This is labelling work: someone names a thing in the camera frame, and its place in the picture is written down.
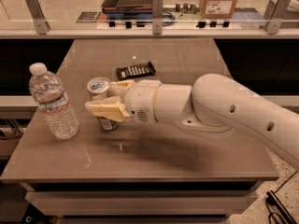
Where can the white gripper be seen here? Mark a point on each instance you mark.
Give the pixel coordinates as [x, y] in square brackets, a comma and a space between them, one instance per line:
[141, 102]

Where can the silver Red Bull can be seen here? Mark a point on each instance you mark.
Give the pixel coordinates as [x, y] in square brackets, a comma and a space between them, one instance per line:
[98, 88]

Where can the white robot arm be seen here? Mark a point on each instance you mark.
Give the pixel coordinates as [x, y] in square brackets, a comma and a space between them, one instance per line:
[213, 106]

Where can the clear plastic water bottle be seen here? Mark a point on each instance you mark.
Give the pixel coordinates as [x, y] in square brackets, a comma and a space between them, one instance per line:
[52, 100]

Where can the dark chocolate bar wrapper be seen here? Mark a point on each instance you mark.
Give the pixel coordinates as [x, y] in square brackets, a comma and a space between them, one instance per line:
[136, 70]

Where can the cardboard box with label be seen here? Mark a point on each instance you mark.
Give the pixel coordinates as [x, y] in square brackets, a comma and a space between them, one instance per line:
[217, 9]

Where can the black device on floor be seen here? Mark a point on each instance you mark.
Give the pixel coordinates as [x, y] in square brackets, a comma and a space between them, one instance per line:
[278, 213]

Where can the middle metal glass bracket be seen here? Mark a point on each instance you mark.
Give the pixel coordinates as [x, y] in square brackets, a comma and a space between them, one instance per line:
[157, 16]

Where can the metal glass bracket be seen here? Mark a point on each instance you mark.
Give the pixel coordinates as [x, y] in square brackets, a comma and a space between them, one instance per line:
[41, 25]
[275, 21]
[157, 16]

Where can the left metal glass bracket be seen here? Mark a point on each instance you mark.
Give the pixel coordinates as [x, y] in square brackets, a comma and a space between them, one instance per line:
[41, 25]

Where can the right metal glass bracket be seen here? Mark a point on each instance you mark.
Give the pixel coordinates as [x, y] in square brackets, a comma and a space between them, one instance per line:
[275, 21]

